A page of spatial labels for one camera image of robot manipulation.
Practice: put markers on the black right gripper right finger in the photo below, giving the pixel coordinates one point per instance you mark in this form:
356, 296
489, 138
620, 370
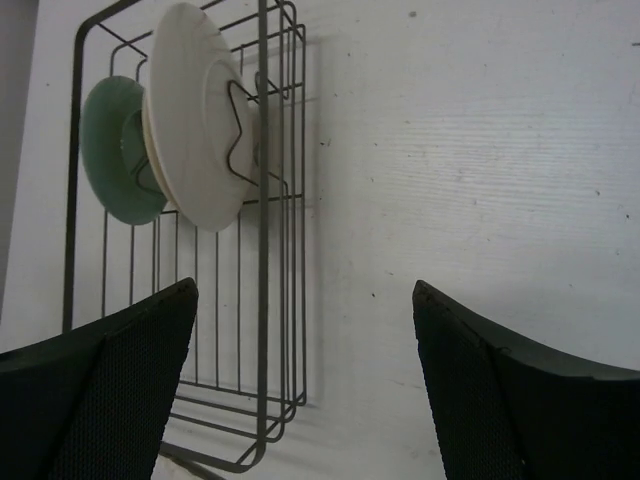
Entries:
507, 407

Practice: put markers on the cream beige plate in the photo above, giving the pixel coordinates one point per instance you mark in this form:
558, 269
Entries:
199, 118

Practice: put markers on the green blue patterned plate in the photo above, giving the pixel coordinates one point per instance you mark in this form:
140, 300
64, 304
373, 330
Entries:
114, 153

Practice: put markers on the grey wire dish rack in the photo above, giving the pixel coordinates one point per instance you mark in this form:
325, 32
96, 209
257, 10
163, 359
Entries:
280, 388

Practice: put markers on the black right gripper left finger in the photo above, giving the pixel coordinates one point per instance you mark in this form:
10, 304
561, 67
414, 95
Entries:
93, 403

